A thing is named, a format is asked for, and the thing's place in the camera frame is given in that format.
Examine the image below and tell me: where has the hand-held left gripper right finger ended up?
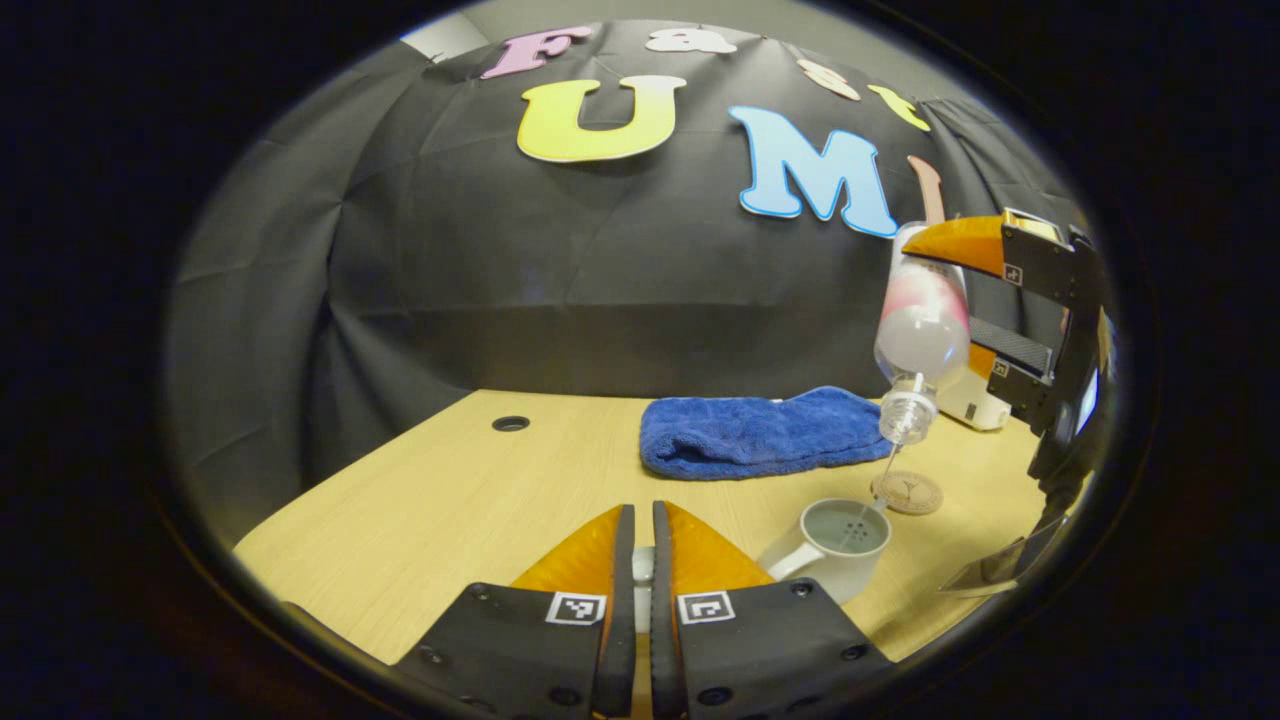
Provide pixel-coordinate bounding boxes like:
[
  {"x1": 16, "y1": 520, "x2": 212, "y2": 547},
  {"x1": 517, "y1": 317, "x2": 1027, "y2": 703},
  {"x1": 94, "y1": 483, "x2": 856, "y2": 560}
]
[{"x1": 650, "y1": 500, "x2": 896, "y2": 719}]

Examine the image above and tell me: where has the round wooden coaster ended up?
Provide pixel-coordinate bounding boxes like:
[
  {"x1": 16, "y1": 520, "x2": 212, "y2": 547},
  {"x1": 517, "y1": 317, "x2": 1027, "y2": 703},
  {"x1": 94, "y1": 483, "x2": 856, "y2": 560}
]
[{"x1": 870, "y1": 470, "x2": 944, "y2": 516}]

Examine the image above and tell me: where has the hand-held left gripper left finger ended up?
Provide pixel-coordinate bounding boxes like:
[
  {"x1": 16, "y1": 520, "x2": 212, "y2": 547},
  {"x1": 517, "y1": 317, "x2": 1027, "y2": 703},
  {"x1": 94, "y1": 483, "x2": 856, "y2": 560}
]
[{"x1": 395, "y1": 503, "x2": 638, "y2": 719}]

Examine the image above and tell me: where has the white toaster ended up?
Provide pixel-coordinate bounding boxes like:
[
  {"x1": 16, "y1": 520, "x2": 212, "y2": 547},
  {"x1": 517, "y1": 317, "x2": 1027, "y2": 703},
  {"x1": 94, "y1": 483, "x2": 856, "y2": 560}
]
[{"x1": 937, "y1": 372, "x2": 1011, "y2": 433}]

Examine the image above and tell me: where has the white ceramic teacup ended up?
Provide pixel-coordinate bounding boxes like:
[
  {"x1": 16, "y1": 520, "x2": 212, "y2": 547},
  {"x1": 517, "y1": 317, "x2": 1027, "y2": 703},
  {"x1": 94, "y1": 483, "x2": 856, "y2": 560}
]
[{"x1": 760, "y1": 498, "x2": 893, "y2": 604}]

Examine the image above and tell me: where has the clear plastic water bottle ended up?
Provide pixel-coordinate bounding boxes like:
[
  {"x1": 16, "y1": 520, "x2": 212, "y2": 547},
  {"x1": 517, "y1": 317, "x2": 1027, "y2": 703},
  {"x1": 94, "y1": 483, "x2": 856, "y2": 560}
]
[{"x1": 873, "y1": 222, "x2": 971, "y2": 446}]

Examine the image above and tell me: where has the blue towel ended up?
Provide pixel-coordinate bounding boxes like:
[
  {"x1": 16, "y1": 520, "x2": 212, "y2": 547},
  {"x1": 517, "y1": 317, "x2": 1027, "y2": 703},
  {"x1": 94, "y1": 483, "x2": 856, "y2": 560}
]
[{"x1": 640, "y1": 387, "x2": 896, "y2": 481}]

